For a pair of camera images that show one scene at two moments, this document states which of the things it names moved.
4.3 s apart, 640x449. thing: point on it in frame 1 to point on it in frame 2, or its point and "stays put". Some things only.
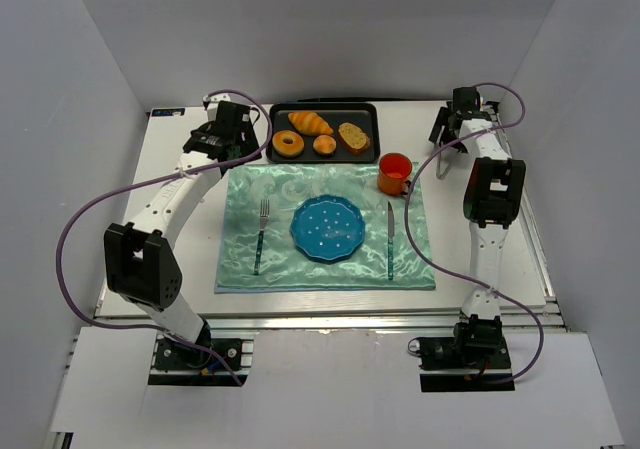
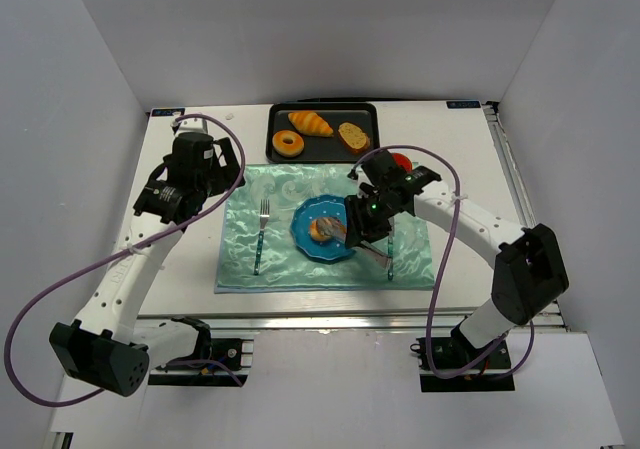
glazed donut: x=287 y=150 stays put
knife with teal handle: x=391 y=231 stays put
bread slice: x=353 y=137 stays put
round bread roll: x=324 y=144 to x=327 y=228
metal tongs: x=440 y=177 to x=375 y=253
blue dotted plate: x=327 y=228 stays put
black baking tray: x=322 y=133 stays put
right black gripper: x=442 y=132 to x=357 y=222
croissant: x=310 y=123 stays put
